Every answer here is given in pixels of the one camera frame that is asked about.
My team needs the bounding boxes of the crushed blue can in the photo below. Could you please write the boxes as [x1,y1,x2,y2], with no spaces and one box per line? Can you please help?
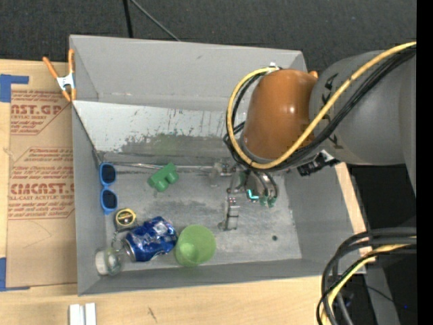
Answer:
[122,215,179,263]

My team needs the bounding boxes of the green plastic cup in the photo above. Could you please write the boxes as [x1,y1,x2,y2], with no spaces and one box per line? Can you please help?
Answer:
[174,224,218,268]

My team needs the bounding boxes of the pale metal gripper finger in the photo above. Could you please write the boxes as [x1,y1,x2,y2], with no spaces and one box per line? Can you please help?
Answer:
[218,196,242,232]
[209,160,238,186]

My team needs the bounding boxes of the grey metal bin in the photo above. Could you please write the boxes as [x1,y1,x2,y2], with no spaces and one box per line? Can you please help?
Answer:
[68,35,368,297]

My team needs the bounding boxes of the black cylinder on white bracket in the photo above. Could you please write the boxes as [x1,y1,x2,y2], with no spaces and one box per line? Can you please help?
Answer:
[296,150,340,177]

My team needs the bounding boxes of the green toy block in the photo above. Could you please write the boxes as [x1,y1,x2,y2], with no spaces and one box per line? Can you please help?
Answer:
[147,162,180,193]

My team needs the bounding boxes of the blue sunglasses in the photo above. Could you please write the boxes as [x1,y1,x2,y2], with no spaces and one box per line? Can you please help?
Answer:
[98,162,119,215]

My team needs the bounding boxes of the clear glass jar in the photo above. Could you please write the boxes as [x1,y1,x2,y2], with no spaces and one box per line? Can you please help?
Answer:
[94,245,126,277]

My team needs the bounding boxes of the brown cardboard board red print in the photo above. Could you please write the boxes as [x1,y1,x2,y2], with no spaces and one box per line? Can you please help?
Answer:
[0,58,78,290]

